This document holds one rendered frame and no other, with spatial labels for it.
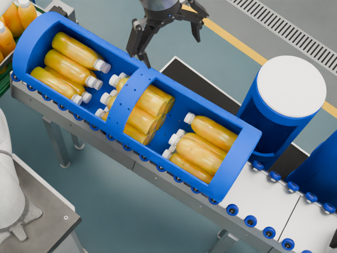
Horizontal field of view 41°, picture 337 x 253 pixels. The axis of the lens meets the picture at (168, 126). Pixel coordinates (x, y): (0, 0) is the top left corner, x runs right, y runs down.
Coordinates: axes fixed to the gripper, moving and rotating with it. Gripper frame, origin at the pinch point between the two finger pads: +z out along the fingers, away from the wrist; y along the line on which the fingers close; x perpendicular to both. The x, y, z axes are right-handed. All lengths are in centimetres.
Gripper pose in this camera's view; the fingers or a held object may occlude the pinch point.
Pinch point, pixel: (171, 48)
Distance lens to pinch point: 110.7
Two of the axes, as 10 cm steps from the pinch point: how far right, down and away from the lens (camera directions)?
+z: 1.2, 3.7, 9.2
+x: 4.6, 8.0, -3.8
